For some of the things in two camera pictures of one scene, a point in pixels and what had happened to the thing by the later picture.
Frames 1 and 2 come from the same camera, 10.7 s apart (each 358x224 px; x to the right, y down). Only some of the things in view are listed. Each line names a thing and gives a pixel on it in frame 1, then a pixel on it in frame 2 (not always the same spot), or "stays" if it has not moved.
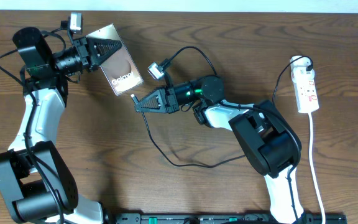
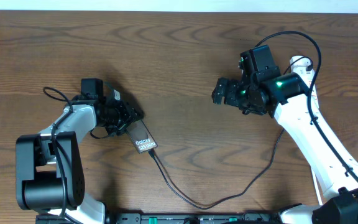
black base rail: [218, 218] stays
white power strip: [304, 84] stays
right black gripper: [166, 102] to [232, 85]
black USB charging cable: [228, 159] to [227, 199]
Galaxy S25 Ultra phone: [119, 68] to [141, 137]
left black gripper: [91, 45] to [128, 117]
